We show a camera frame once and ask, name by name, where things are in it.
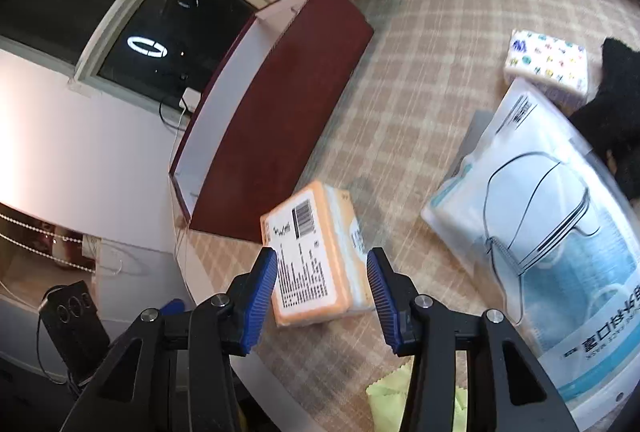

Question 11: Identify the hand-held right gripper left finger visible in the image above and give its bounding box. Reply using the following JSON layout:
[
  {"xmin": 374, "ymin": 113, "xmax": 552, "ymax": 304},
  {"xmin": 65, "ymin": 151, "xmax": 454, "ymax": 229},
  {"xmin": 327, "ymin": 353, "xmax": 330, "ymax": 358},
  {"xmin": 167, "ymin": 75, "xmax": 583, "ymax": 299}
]
[{"xmin": 60, "ymin": 247, "xmax": 278, "ymax": 432}]

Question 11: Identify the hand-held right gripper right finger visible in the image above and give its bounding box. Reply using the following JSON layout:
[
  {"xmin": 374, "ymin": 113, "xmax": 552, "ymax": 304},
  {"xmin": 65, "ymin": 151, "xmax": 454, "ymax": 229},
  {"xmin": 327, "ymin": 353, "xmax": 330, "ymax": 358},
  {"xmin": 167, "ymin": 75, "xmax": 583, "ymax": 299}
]
[{"xmin": 366, "ymin": 247, "xmax": 581, "ymax": 432}]

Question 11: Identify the orange tissue pack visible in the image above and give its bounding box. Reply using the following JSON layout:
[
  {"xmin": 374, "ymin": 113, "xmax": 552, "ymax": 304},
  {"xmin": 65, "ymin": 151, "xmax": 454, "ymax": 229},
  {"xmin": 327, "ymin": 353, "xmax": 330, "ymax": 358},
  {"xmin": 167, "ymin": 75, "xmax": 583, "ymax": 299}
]
[{"xmin": 260, "ymin": 181, "xmax": 377, "ymax": 328}]

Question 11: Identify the dark red box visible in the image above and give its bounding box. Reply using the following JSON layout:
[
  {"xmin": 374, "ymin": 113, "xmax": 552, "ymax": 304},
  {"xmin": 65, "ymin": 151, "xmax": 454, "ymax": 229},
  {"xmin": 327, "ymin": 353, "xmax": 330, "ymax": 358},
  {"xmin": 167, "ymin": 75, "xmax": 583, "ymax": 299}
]
[{"xmin": 169, "ymin": 0, "xmax": 375, "ymax": 244}]

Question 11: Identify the black knit glove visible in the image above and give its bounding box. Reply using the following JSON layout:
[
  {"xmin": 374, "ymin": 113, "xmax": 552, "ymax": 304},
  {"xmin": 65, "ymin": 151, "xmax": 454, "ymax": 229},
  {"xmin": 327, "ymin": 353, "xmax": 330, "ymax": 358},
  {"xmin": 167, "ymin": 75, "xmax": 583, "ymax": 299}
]
[{"xmin": 570, "ymin": 37, "xmax": 640, "ymax": 200}]

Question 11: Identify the yellow-green cloth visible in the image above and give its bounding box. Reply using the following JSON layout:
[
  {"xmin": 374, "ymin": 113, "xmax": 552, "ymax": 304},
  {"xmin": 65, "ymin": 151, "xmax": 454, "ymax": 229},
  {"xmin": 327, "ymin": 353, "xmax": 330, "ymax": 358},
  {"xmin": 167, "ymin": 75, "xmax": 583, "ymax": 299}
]
[{"xmin": 365, "ymin": 369, "xmax": 468, "ymax": 432}]

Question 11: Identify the white face mask packet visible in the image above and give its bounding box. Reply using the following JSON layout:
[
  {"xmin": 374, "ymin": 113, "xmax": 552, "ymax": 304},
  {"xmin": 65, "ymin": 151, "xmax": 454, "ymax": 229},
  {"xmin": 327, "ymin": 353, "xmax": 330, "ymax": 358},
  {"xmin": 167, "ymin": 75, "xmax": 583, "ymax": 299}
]
[{"xmin": 420, "ymin": 77, "xmax": 640, "ymax": 423}]

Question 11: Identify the white charger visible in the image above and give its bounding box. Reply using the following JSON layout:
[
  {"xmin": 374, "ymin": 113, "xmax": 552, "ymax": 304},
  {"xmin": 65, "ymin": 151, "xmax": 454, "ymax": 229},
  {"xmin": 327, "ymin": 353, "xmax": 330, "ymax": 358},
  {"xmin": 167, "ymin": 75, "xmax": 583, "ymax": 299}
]
[{"xmin": 177, "ymin": 86, "xmax": 201, "ymax": 110}]

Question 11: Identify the plaid tablecloth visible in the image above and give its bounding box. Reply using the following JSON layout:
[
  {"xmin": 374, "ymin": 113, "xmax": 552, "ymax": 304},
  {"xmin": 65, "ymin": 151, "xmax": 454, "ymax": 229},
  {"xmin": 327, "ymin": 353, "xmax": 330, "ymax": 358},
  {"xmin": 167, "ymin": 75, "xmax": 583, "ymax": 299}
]
[{"xmin": 175, "ymin": 0, "xmax": 640, "ymax": 432}]

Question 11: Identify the patterned white tissue pack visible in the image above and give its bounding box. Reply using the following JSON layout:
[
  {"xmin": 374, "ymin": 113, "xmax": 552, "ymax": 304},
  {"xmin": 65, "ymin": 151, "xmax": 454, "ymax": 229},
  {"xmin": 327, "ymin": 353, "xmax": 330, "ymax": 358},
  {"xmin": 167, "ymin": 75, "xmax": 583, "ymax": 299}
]
[{"xmin": 502, "ymin": 29, "xmax": 590, "ymax": 110}]

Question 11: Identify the white window frame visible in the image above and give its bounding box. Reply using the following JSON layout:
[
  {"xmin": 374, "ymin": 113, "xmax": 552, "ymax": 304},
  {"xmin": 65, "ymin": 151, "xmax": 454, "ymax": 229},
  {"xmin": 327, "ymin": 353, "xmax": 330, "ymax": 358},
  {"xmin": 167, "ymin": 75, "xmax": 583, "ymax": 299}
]
[{"xmin": 0, "ymin": 0, "xmax": 331, "ymax": 113}]

